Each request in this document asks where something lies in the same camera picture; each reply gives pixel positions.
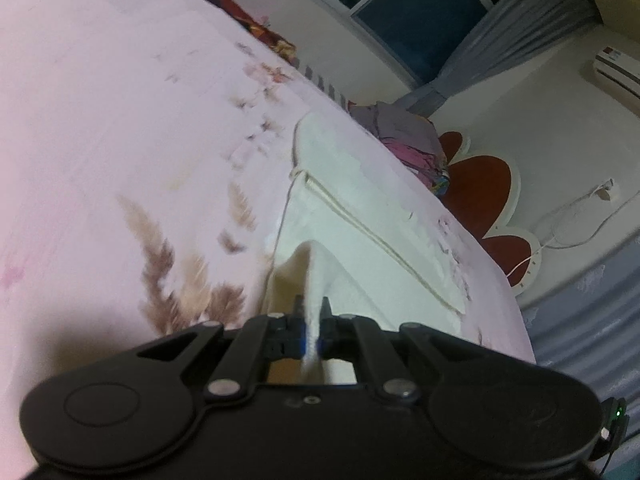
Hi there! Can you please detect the blue patterned curtain right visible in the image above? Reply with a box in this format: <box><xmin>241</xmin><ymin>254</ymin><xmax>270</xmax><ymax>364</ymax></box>
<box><xmin>516</xmin><ymin>244</ymin><xmax>640</xmax><ymax>406</ymax></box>

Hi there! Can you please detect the grey white striped pillow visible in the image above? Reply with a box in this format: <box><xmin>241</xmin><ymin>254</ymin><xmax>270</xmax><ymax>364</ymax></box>
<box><xmin>292</xmin><ymin>58</ymin><xmax>355</xmax><ymax>112</ymax></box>

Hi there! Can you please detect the red patterned cloth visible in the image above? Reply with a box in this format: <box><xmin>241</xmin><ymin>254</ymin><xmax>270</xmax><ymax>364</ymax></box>
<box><xmin>217</xmin><ymin>0</ymin><xmax>297</xmax><ymax>64</ymax></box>

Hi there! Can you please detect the red white scalloped headboard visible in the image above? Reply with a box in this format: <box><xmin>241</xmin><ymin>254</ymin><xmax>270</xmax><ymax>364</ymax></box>
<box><xmin>439</xmin><ymin>131</ymin><xmax>542</xmax><ymax>296</ymax></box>

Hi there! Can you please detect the right grey curtain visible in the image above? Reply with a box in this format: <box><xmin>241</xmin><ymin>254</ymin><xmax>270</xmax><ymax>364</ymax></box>
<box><xmin>396</xmin><ymin>0</ymin><xmax>600</xmax><ymax>116</ymax></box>

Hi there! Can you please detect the pink floral bed sheet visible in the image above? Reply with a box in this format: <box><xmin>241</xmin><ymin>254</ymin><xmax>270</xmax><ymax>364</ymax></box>
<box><xmin>1</xmin><ymin>0</ymin><xmax>533</xmax><ymax>479</ymax></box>

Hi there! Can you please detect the stack of folded clothes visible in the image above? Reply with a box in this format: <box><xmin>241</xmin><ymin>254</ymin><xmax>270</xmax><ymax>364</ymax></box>
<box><xmin>350</xmin><ymin>102</ymin><xmax>450</xmax><ymax>196</ymax></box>

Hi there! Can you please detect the white wall socket plug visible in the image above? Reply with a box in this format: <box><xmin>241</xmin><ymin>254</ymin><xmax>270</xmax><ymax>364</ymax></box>
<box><xmin>594</xmin><ymin>178</ymin><xmax>620</xmax><ymax>203</ymax></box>

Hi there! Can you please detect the white cable on wall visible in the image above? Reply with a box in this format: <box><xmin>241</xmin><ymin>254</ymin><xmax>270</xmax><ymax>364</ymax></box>
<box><xmin>504</xmin><ymin>184</ymin><xmax>618</xmax><ymax>283</ymax></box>

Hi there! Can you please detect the white air conditioner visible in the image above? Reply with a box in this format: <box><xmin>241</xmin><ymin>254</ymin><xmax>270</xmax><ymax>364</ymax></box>
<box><xmin>592</xmin><ymin>46</ymin><xmax>639</xmax><ymax>99</ymax></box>

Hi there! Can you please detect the pale green long-sleeve shirt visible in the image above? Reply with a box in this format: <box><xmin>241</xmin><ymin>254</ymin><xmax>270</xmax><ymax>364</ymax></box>
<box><xmin>264</xmin><ymin>114</ymin><xmax>469</xmax><ymax>385</ymax></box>

